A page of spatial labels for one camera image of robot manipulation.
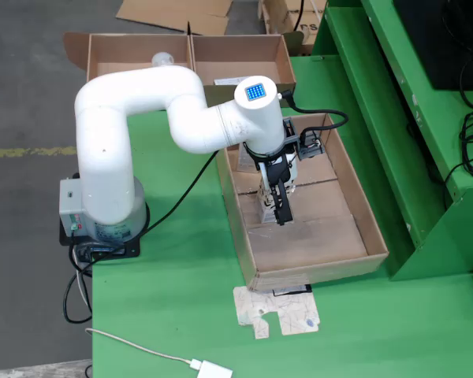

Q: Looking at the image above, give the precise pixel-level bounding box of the clear bottle with teal cap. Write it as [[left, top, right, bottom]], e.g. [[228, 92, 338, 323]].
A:
[[151, 52, 175, 67]]

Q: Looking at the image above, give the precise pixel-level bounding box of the grey robot controller box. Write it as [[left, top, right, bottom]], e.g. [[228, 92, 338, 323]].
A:
[[58, 179, 90, 237]]

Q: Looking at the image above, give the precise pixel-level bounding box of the small open cardboard box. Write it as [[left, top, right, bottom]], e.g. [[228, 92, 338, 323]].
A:
[[115, 0, 233, 36]]

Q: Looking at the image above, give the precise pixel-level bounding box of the green metal shelf unit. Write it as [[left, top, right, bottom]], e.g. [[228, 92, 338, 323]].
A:
[[311, 0, 473, 283]]

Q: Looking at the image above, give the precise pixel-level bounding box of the thin white cable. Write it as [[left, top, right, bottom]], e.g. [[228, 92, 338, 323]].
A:
[[73, 251, 92, 310]]

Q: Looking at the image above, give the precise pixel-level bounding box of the black monitor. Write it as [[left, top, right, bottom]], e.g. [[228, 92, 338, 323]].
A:
[[392, 0, 473, 91]]

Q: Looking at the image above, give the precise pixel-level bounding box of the black cable bundle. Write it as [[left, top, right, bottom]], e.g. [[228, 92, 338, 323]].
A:
[[441, 50, 473, 198]]

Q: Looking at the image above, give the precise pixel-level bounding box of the short black camera cable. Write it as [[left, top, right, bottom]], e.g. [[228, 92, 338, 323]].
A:
[[279, 90, 348, 137]]

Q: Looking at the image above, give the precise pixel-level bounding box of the large shallow cardboard tray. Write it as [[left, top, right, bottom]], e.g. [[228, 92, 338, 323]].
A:
[[215, 113, 390, 292]]

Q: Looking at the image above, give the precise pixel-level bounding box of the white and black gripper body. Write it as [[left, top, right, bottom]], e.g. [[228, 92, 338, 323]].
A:
[[242, 143, 300, 198]]

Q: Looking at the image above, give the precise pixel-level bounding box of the stack of printed cardboard boxes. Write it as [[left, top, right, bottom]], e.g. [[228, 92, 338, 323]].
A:
[[258, 0, 328, 56]]

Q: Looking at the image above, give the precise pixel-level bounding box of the flat white and red carton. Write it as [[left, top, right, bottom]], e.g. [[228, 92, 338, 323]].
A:
[[214, 76, 249, 87]]

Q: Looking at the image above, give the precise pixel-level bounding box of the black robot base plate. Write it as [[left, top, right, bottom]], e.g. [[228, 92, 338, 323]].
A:
[[58, 218, 141, 261]]

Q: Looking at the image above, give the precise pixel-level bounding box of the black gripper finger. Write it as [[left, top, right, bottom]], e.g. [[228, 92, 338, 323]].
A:
[[273, 179, 293, 227]]

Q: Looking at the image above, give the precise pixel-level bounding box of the white power adapter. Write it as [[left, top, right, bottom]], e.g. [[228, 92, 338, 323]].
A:
[[199, 359, 233, 378]]

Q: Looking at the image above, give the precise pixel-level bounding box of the white USB cable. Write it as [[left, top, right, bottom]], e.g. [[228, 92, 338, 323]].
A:
[[85, 327, 203, 371]]

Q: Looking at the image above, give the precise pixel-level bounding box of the black power cable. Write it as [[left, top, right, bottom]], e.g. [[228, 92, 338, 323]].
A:
[[62, 243, 94, 324]]

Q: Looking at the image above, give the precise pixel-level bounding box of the open brown cardboard box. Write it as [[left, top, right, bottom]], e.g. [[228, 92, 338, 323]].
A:
[[191, 33, 304, 108], [62, 31, 195, 84]]

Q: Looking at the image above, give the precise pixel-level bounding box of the black card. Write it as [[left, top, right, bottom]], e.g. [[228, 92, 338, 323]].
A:
[[272, 283, 313, 297]]

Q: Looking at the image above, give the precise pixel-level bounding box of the cow print hand cream box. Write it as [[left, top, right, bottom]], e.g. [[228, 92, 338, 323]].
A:
[[257, 172, 299, 224]]

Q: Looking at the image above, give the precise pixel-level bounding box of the beige printed cardboard cutout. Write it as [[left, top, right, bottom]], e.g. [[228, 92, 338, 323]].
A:
[[232, 285, 321, 340]]

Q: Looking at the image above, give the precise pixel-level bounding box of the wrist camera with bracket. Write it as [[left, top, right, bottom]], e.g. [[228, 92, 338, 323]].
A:
[[282, 117, 325, 161]]

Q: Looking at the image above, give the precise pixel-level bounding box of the long black cable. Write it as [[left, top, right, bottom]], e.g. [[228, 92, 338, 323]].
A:
[[69, 150, 220, 276]]

